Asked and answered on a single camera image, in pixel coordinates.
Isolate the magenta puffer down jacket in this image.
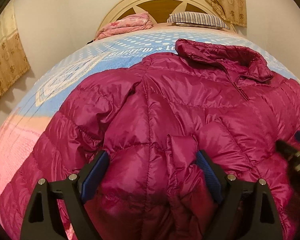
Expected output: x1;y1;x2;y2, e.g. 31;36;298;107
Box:
0;38;300;240

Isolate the cream wooden headboard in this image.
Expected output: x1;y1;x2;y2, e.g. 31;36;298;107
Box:
97;0;237;33

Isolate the blue pink printed bedspread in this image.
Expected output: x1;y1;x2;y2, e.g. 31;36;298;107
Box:
0;26;300;240

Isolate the folded pink blanket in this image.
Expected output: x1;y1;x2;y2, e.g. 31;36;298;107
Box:
94;12;154;40

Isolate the beige curtain on left wall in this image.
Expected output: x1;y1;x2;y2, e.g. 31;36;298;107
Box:
0;0;30;98

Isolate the striped pillow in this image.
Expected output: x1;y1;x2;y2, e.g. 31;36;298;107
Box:
167;11;229;29

